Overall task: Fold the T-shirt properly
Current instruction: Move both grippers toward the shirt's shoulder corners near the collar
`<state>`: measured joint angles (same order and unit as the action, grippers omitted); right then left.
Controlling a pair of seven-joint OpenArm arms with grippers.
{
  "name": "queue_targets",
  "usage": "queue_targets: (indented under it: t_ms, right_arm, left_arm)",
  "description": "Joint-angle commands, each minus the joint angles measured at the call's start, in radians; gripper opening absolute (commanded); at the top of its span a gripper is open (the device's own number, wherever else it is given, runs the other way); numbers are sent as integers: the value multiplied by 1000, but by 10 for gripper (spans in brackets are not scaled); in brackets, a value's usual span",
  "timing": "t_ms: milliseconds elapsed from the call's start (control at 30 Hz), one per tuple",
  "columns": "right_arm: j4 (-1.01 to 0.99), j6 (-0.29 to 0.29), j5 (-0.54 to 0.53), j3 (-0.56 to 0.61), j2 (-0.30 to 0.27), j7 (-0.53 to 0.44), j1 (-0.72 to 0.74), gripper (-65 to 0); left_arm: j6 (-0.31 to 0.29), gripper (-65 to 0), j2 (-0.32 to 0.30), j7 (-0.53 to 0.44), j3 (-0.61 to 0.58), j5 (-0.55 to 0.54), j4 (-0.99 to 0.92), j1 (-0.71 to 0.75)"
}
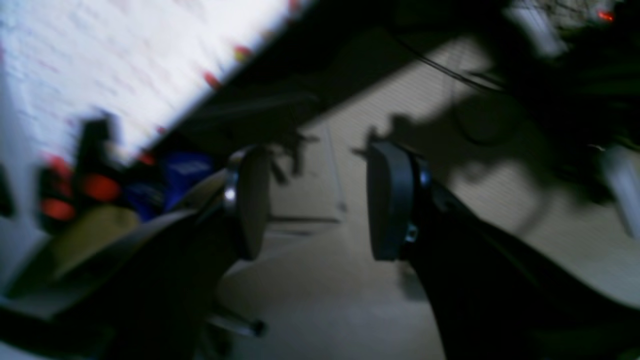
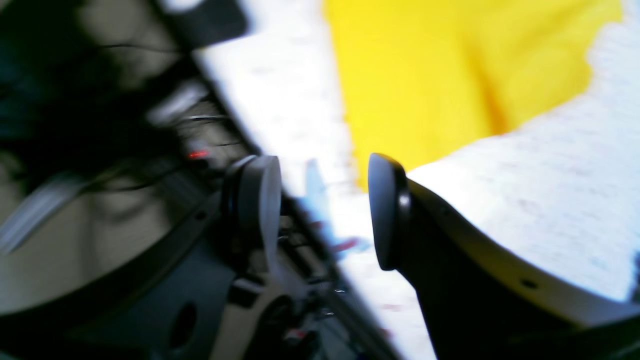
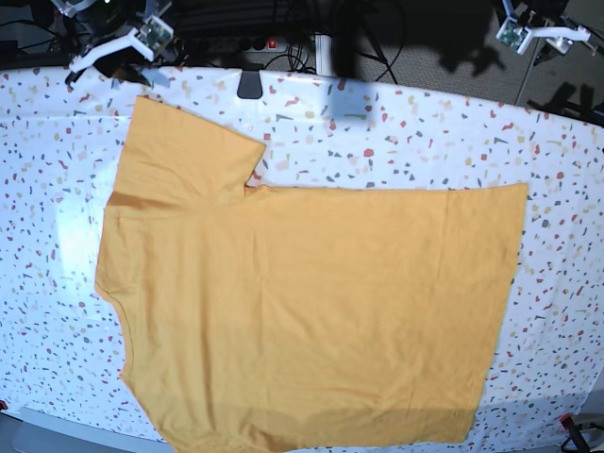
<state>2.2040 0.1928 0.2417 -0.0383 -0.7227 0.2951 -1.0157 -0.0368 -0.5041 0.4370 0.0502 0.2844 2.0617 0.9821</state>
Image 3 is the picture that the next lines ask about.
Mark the white vertical pole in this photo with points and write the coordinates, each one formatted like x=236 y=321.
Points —
x=323 y=55

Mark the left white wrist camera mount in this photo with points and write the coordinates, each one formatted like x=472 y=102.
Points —
x=523 y=22

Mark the power strip with red switch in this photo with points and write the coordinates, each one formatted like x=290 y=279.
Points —
x=236 y=44

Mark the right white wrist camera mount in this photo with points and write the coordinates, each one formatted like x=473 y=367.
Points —
x=115 y=58

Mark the black table clamp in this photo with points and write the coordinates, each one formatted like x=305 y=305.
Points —
x=250 y=87

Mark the red black clamp right corner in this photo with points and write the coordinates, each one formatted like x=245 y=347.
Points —
x=575 y=441

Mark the orange yellow T-shirt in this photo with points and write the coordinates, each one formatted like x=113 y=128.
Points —
x=270 y=319

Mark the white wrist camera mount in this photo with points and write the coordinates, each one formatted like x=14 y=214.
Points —
x=115 y=58
x=523 y=22

